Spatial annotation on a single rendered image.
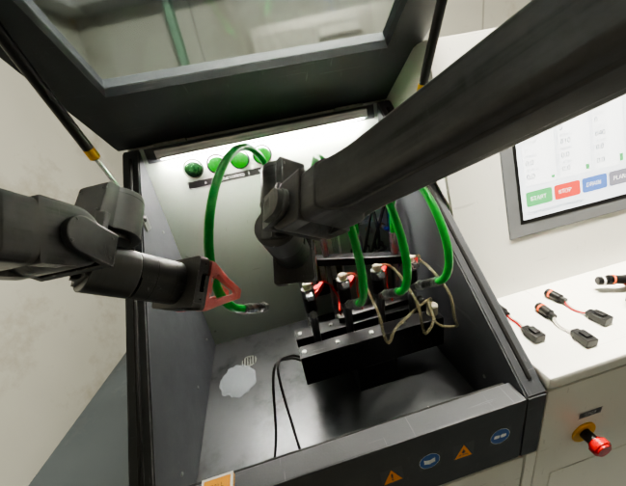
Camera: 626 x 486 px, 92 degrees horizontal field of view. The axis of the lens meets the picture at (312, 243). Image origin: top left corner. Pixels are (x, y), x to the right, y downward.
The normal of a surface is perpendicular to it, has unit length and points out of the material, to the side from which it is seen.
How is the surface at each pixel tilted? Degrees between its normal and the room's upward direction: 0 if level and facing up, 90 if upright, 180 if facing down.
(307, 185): 58
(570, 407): 90
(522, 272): 76
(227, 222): 90
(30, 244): 90
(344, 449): 0
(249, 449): 0
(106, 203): 88
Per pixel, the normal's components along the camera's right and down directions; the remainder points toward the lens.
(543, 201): 0.15, 0.14
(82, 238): 0.98, -0.20
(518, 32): -0.85, -0.21
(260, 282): 0.20, 0.36
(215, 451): -0.18, -0.90
